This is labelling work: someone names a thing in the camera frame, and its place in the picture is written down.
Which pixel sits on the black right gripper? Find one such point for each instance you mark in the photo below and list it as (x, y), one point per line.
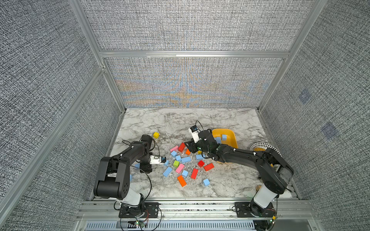
(191, 146)

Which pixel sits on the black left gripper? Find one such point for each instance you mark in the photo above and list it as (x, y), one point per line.
(147, 168)

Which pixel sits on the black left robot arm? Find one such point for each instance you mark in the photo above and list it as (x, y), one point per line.
(113, 176)

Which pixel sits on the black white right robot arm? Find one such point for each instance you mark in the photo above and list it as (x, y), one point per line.
(274, 171)

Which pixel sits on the small red cube block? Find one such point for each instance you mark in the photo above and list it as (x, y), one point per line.
(201, 164)

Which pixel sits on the yellow plastic tray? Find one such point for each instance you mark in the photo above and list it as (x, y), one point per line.
(231, 138)

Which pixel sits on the pink block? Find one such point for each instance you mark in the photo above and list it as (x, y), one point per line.
(174, 149)
(180, 168)

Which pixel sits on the lime green cube block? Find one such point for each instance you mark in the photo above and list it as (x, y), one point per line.
(176, 163)

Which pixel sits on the red long block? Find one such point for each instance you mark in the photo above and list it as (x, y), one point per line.
(194, 174)

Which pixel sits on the patterned plate with yellow food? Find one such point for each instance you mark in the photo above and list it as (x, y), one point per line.
(262, 147)

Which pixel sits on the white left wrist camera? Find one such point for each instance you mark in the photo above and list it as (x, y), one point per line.
(157, 160)

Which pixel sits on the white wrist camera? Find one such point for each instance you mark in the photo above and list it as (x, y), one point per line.
(157, 160)
(194, 131)

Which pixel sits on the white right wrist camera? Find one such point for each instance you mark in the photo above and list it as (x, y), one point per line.
(194, 131)

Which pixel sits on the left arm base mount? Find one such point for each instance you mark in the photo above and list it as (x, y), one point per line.
(146, 210)

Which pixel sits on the aluminium front rail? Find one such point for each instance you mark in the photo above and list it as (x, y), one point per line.
(198, 208)

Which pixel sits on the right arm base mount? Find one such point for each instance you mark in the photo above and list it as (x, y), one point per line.
(252, 210)

